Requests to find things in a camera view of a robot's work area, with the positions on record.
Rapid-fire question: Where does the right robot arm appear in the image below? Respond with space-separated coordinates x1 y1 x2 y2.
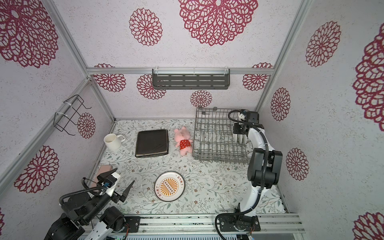
228 110 283 217

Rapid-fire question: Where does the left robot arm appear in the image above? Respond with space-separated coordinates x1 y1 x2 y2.
45 168 135 240

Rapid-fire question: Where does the white mug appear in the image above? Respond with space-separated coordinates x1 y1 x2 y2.
104 134 126 151

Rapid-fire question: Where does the pink plush pig toy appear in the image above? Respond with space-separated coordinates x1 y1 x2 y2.
174 126 193 156

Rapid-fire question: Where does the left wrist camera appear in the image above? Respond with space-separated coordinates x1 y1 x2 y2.
102 172 121 197

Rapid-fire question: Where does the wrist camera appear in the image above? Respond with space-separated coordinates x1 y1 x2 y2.
102 172 121 197
236 110 248 123

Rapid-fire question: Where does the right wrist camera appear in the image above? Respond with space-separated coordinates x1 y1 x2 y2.
236 110 248 123

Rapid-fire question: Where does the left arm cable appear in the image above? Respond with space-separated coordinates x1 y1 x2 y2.
58 176 107 208

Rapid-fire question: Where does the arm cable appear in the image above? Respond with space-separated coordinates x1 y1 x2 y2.
214 109 270 240
58 176 107 208

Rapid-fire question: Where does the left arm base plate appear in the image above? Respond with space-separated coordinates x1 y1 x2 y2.
121 216 141 234

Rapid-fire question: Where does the grey wire dish rack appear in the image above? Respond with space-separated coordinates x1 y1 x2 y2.
193 107 252 164

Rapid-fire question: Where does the black wire wall hook rack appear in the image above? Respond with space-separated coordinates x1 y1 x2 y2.
53 94 91 136

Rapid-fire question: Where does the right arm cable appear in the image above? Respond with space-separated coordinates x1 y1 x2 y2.
214 109 270 240

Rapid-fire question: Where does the aluminium mounting rail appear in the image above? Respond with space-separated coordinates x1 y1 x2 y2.
52 212 306 236

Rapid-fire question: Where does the grey wall shelf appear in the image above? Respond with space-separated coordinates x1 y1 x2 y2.
152 69 230 90

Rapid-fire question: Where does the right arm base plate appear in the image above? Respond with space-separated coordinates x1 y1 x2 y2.
219 215 261 232

